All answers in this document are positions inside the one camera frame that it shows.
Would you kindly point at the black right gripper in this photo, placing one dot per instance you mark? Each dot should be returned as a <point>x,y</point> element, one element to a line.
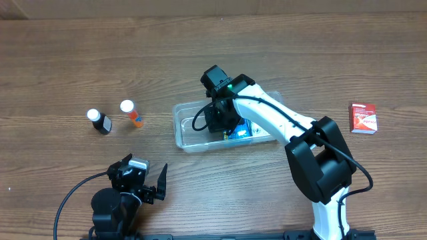
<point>219,120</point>

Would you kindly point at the white blue plaster box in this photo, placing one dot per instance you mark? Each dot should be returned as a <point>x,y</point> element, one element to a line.
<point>258,131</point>

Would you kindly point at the dark brown medicine bottle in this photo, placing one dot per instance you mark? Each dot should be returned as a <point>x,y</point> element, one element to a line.
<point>100,121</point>

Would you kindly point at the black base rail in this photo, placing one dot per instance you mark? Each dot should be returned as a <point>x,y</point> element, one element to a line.
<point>353,234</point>

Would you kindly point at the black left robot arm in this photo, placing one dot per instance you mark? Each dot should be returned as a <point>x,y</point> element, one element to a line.
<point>115,208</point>

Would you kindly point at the blue medicine box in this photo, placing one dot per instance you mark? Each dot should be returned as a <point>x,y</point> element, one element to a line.
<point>242,131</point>

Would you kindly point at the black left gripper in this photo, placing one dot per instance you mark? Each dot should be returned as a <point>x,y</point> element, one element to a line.
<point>141,192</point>

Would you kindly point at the orange tablet tube white cap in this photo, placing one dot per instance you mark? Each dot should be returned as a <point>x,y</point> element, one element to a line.
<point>128,107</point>

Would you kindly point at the clear plastic container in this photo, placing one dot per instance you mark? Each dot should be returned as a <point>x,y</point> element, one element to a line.
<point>199,141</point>

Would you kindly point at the red medicine box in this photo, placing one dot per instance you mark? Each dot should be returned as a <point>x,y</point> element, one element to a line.
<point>363,118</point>

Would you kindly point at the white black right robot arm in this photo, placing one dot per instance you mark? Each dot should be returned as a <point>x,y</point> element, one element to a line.
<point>317,154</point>

